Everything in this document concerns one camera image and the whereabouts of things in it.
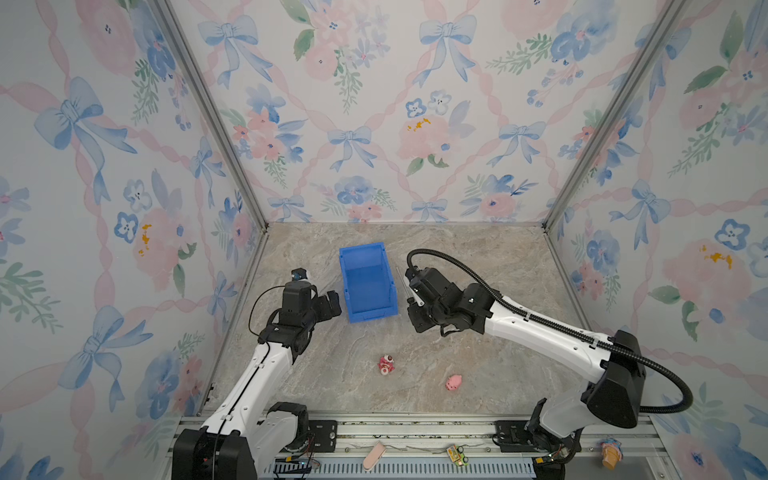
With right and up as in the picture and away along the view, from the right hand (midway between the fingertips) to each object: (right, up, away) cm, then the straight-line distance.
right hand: (413, 311), depth 78 cm
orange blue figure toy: (+46, -31, -8) cm, 56 cm away
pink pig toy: (+12, -20, +4) cm, 23 cm away
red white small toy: (-7, -15, +4) cm, 17 cm away
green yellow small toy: (+9, -32, -8) cm, 34 cm away
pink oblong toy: (-10, -32, -8) cm, 35 cm away
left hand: (-24, +3, +7) cm, 26 cm away
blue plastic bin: (-13, +2, +29) cm, 31 cm away
